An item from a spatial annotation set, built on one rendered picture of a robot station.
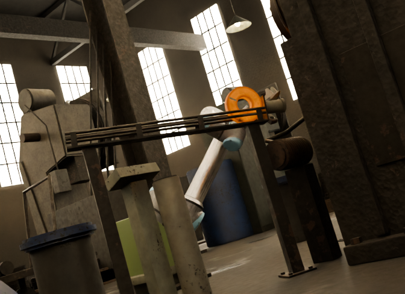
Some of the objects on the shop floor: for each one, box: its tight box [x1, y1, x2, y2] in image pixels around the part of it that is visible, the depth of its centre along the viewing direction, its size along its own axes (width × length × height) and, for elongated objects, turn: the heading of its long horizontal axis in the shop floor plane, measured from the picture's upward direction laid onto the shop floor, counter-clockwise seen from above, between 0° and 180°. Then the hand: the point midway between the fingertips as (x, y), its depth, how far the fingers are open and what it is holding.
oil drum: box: [186, 158, 254, 248], centre depth 625 cm, size 59×59×89 cm
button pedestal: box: [105, 162, 178, 294], centre depth 241 cm, size 16×24×62 cm, turn 75°
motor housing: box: [266, 137, 342, 264], centre depth 229 cm, size 13×22×54 cm, turn 75°
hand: (278, 93), depth 257 cm, fingers closed
